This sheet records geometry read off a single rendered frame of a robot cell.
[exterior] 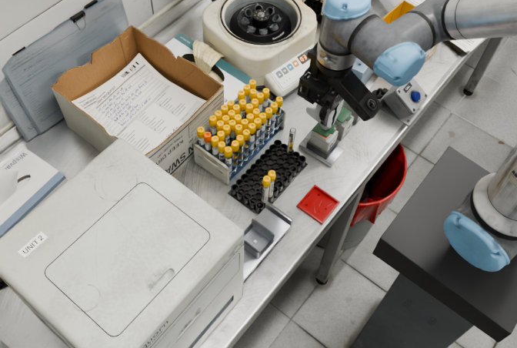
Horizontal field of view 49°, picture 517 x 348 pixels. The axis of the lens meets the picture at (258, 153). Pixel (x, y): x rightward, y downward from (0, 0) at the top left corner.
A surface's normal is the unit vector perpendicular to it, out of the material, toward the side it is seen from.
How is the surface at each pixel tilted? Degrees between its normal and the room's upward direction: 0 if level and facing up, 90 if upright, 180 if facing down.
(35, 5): 90
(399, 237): 3
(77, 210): 0
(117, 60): 88
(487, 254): 97
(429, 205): 3
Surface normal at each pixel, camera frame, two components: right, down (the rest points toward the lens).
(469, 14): -0.86, 0.11
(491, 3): -0.82, -0.22
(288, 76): 0.32, -0.23
